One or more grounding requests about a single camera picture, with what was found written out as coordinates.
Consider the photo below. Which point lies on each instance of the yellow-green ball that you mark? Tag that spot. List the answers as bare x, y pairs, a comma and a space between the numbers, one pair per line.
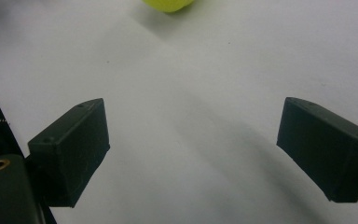
167, 4

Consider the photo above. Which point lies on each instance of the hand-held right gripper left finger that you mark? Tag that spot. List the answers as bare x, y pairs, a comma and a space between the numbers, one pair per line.
71, 149

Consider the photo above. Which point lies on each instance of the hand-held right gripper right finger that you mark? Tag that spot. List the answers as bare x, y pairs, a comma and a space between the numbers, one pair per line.
323, 149

